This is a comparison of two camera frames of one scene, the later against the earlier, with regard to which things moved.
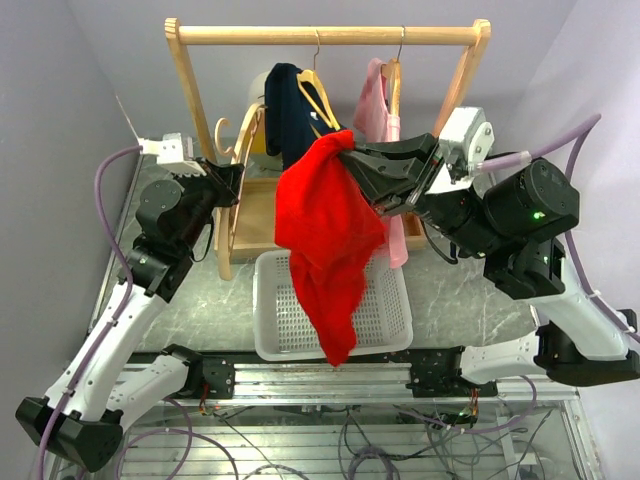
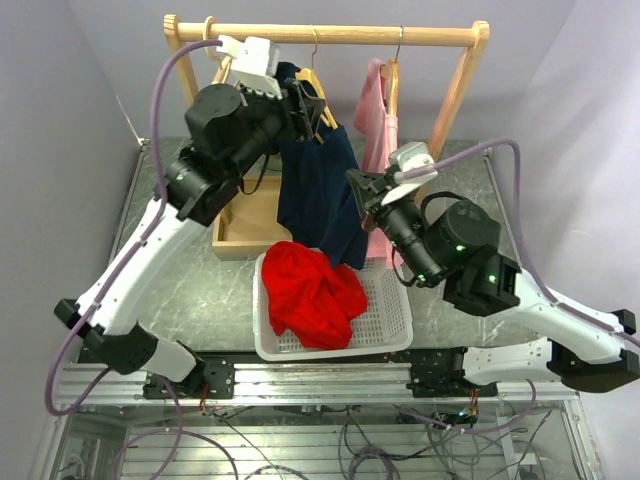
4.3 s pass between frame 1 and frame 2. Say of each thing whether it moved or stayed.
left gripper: moved
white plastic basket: stayed
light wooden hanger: moved
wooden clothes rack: stayed
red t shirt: moved
